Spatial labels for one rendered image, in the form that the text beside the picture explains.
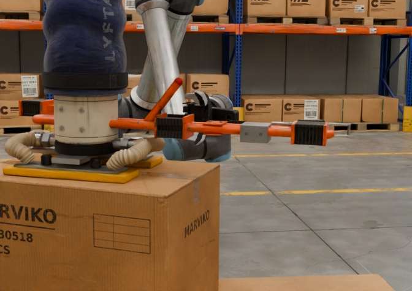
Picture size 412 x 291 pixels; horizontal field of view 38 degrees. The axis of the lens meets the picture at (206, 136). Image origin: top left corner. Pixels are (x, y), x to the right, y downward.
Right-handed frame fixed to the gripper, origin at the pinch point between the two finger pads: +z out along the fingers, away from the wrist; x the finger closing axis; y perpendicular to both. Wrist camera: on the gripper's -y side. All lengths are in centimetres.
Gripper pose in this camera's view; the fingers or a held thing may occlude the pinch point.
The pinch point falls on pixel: (197, 119)
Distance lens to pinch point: 169.5
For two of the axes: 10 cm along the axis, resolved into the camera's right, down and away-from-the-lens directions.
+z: -2.6, 1.4, -9.6
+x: 0.1, -9.9, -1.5
